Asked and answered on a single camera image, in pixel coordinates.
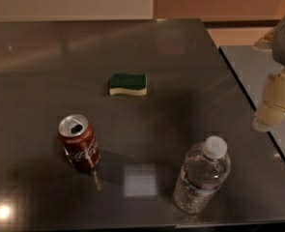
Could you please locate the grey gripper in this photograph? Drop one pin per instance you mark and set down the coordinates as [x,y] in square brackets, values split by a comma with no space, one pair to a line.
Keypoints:
[271,109]

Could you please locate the clear plastic water bottle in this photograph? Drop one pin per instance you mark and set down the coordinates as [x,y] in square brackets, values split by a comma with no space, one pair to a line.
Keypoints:
[205,168]

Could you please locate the green and yellow sponge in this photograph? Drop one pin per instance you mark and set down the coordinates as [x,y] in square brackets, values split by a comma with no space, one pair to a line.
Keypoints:
[128,84]

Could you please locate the red coca-cola can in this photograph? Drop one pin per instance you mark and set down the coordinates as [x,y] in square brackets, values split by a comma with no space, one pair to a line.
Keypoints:
[78,139]

